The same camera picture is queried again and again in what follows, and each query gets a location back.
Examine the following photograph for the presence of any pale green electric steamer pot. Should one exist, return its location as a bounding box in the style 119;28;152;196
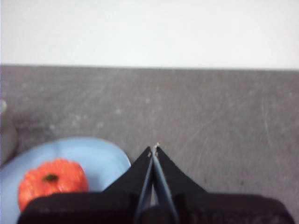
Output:
0;99;19;168

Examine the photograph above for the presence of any blue round plate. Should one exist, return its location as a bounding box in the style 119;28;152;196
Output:
0;137;131;224

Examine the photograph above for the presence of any orange pumpkin with green stem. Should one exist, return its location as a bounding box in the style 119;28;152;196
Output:
17;158;90;213

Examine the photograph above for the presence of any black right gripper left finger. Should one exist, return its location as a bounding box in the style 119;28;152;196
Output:
17;146;154;224

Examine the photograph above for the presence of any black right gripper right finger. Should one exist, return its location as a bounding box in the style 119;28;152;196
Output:
154;143;293;224

